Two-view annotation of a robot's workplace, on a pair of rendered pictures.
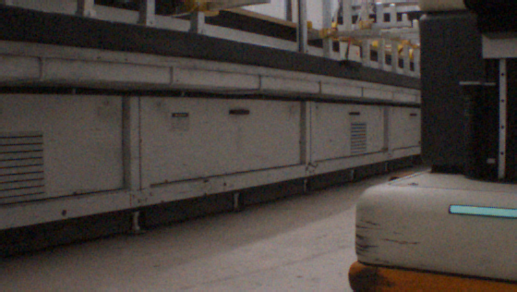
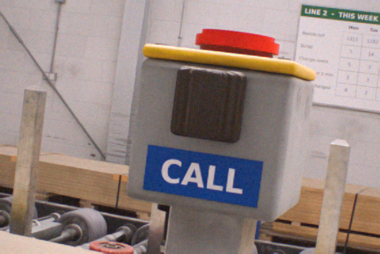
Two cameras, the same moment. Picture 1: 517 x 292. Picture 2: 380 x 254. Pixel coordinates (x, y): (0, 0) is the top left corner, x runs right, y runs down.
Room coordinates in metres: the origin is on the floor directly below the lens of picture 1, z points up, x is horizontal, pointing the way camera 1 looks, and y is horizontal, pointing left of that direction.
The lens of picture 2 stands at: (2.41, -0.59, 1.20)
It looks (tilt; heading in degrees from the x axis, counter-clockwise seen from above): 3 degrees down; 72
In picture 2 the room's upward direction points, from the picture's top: 7 degrees clockwise
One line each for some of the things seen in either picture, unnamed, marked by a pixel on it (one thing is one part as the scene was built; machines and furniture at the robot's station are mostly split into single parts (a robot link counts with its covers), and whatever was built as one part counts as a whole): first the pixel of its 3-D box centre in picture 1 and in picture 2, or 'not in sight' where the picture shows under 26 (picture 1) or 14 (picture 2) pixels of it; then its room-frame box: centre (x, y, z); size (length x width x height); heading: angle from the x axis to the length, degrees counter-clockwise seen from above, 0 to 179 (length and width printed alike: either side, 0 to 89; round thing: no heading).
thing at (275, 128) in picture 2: not in sight; (225, 136); (2.54, -0.23, 1.18); 0.07 x 0.07 x 0.08; 56
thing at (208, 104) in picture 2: not in sight; (208, 104); (2.52, -0.26, 1.20); 0.03 x 0.01 x 0.03; 146
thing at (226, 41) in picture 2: not in sight; (236, 51); (2.54, -0.23, 1.22); 0.04 x 0.04 x 0.02
